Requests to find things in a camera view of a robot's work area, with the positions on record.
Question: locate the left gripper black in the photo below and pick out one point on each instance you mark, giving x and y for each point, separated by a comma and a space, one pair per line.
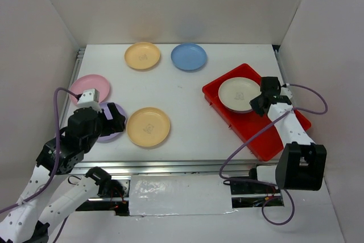
114, 125

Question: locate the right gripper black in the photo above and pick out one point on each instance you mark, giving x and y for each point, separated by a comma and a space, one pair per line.
254, 104

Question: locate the cream plastic plate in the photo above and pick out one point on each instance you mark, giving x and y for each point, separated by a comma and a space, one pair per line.
236, 93

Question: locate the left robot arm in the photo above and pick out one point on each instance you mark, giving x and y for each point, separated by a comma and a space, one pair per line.
34, 217

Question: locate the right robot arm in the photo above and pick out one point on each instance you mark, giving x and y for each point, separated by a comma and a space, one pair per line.
302, 162

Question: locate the red plastic bin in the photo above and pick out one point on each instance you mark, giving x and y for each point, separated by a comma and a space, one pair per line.
268, 144

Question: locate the purple plastic plate left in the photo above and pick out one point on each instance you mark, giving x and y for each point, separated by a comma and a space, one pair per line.
108, 115

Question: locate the pink plastic plate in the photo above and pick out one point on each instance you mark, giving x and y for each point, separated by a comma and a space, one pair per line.
98, 82

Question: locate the yellow plastic plate front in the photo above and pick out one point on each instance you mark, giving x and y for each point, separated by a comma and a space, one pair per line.
148, 127

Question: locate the yellow plastic plate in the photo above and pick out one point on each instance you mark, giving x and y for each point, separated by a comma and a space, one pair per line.
148, 127
142, 56

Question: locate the blue plastic plate rear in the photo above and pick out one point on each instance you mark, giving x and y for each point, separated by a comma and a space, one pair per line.
189, 57

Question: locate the yellow plastic plate rear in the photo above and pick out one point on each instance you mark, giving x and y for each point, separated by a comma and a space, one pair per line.
142, 56

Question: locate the white foam board cover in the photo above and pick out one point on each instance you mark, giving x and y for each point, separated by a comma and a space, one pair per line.
179, 195

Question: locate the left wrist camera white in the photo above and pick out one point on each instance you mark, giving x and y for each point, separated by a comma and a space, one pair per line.
89, 99

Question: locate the aluminium table frame rail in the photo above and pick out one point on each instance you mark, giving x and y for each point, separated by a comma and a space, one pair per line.
177, 167

